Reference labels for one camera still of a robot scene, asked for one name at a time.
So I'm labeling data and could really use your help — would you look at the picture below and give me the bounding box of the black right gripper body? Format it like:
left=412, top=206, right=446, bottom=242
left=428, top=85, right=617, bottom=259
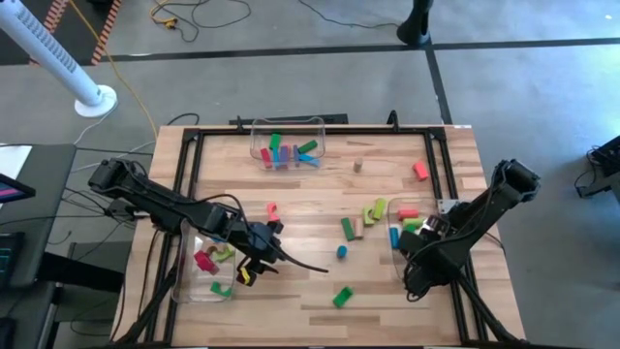
left=404, top=241, right=469, bottom=300

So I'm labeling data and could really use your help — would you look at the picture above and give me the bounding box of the black diagonal frame strut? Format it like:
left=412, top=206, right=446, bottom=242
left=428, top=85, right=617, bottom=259
left=459, top=280, right=522, bottom=346
left=109, top=264, right=179, bottom=346

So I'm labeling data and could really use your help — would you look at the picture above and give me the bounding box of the black floor stand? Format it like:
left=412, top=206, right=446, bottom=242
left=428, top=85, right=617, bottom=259
left=395, top=0, right=436, bottom=48

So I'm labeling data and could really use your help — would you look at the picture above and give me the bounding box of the clear plastic bin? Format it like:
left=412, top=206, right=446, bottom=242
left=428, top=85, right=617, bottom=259
left=249, top=115, right=326, bottom=172
left=170, top=215, right=239, bottom=304
left=386, top=196, right=466, bottom=295

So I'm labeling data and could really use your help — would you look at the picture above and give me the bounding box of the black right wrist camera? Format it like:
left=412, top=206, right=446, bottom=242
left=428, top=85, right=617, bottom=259
left=398, top=229, right=423, bottom=253

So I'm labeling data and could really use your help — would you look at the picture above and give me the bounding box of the white sheet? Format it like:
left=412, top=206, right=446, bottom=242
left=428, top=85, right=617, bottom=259
left=0, top=144, right=33, bottom=180

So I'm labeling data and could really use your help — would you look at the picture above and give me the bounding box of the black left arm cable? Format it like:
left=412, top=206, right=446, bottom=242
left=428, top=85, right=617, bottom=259
left=191, top=193, right=330, bottom=274

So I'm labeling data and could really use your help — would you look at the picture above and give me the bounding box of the black equipment with cables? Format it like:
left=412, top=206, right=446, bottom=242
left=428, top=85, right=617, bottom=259
left=571, top=134, right=620, bottom=200

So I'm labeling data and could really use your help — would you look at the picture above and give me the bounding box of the short pink plank block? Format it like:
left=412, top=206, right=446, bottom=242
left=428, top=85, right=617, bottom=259
left=412, top=159, right=431, bottom=182

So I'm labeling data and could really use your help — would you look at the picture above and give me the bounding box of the lit monitor screen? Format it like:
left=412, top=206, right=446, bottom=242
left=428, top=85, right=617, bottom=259
left=0, top=172, right=38, bottom=205

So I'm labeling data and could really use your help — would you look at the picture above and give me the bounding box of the white floor cable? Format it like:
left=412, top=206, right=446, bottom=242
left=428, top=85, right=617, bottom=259
left=72, top=111, right=159, bottom=175

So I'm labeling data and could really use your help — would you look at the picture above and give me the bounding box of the black orange striped mat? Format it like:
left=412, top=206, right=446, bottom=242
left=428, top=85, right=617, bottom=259
left=28, top=0, right=125, bottom=67

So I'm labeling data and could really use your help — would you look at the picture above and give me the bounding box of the black floor cable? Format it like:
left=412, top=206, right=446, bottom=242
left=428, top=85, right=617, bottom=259
left=297, top=0, right=403, bottom=30
left=149, top=0, right=253, bottom=44

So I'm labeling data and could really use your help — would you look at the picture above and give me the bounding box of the red arch block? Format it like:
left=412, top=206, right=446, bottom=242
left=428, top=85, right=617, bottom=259
left=194, top=249, right=220, bottom=276

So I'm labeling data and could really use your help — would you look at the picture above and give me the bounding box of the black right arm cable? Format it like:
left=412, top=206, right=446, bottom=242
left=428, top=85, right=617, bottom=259
left=401, top=251, right=437, bottom=304

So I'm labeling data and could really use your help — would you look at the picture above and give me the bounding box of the black power adapter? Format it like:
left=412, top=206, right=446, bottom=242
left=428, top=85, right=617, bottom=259
left=107, top=198, right=137, bottom=222

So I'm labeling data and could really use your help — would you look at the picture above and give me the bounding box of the black side desk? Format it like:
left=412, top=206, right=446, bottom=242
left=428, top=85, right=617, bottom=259
left=0, top=143, right=78, bottom=291

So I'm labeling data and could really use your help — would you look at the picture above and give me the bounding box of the large green block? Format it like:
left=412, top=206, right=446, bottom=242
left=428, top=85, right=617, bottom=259
left=332, top=286, right=355, bottom=309

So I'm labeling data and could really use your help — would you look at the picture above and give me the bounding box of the white tower fan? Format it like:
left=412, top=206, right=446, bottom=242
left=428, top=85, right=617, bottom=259
left=0, top=0, right=119, bottom=119

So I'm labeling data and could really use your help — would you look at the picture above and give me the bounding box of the yellow floor cable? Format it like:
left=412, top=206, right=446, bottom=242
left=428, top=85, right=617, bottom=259
left=67, top=0, right=159, bottom=132

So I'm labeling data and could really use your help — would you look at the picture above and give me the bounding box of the black metal table frame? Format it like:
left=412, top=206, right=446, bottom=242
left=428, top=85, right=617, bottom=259
left=143, top=124, right=490, bottom=348

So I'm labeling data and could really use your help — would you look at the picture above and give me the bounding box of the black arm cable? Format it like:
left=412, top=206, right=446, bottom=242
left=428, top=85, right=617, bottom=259
left=401, top=251, right=437, bottom=304
left=191, top=193, right=330, bottom=274

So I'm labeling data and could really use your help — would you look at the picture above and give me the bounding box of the yellow cable plug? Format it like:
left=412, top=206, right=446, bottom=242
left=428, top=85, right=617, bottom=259
left=148, top=3, right=179, bottom=31

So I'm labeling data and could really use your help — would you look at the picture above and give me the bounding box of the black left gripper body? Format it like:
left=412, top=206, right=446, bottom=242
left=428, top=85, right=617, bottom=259
left=231, top=218, right=285, bottom=288

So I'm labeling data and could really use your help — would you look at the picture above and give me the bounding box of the keyboard with lit keys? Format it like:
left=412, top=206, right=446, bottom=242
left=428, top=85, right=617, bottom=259
left=0, top=231, right=25, bottom=291

